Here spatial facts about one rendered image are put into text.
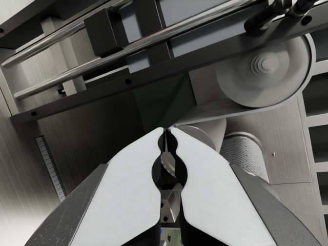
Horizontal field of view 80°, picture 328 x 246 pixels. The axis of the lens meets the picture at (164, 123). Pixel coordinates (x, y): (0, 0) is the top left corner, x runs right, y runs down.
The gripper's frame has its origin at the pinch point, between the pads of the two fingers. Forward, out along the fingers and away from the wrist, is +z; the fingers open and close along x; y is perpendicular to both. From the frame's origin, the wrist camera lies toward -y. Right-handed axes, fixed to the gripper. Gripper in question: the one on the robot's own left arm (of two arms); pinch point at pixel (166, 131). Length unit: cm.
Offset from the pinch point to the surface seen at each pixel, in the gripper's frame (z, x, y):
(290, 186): 36, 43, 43
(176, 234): 26, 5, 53
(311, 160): 37, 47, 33
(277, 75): 15.5, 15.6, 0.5
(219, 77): 23.7, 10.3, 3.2
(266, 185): 14.7, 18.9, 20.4
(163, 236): 21, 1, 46
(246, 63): 17.3, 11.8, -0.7
